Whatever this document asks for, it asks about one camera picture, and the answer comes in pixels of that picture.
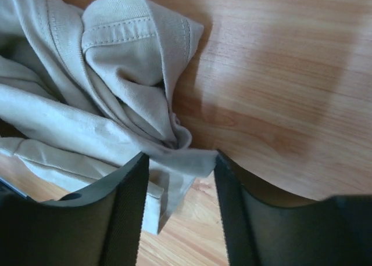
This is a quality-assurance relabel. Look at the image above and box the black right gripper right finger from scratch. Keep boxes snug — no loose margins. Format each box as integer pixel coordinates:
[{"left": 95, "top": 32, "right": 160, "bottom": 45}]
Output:
[{"left": 214, "top": 152, "right": 371, "bottom": 265}]

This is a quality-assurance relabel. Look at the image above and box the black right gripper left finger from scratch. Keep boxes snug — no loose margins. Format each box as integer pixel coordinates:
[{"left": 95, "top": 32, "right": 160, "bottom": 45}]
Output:
[{"left": 1, "top": 153, "right": 149, "bottom": 265}]

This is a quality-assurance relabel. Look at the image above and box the beige t shirt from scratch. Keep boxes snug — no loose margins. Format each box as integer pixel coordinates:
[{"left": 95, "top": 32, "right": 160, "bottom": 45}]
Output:
[{"left": 1, "top": 0, "right": 217, "bottom": 234}]

